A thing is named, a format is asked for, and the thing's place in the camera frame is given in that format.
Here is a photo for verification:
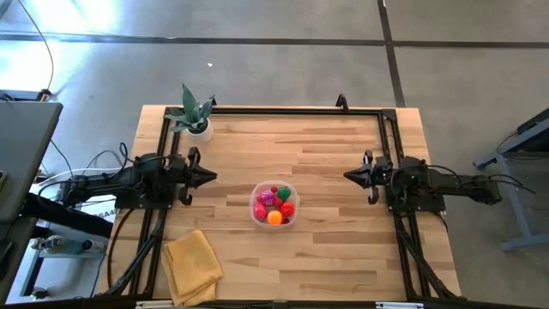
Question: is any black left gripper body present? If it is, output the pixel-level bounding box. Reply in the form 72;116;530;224
171;159;193;194

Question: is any black aluminium table frame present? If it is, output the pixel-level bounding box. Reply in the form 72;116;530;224
105;93;462;301

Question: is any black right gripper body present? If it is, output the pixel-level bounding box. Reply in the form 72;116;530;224
371;156;394;192

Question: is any grey metal table frame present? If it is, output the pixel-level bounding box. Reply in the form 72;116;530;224
473;106;549;252

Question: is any yellow folded cloth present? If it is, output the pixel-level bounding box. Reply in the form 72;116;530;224
161;228;225;308

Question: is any black diagonal support bar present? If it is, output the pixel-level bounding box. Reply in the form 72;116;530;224
21;192;115;239

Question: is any grey desk panel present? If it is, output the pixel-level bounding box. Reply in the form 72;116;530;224
0;100;64;224

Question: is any clear plastic tupperware container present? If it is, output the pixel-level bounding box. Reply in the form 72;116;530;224
249;179;300;229

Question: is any white plant pot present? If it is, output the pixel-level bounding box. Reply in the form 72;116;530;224
186;118;214;144

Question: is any white paper label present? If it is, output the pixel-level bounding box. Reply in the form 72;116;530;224
92;195;121;224

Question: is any green snake plant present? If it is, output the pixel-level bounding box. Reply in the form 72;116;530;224
164;83;215;134

